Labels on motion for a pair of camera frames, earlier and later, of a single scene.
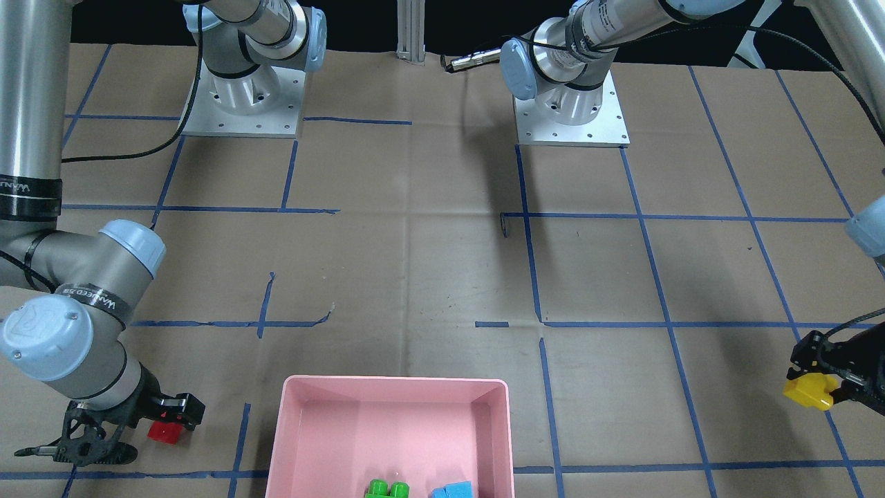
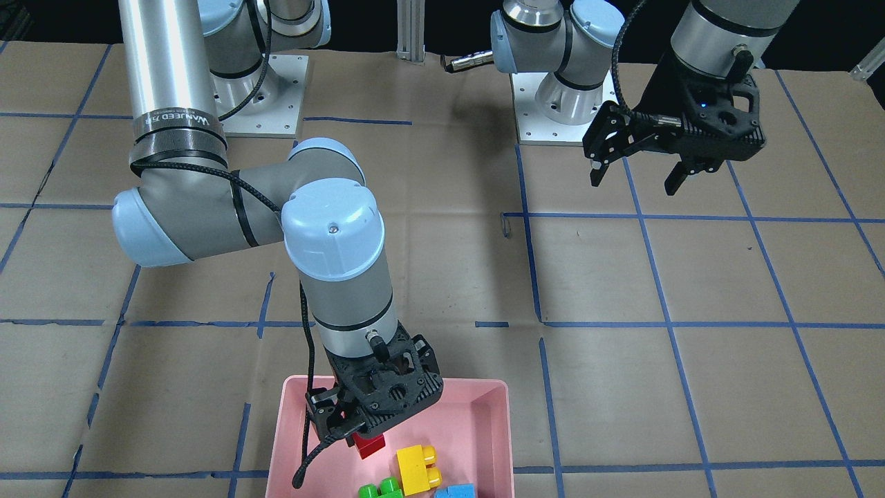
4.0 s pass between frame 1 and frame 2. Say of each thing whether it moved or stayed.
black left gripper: moved
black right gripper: moved
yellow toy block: moved
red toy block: moved
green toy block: moved
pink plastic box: stayed
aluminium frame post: stayed
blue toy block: stayed
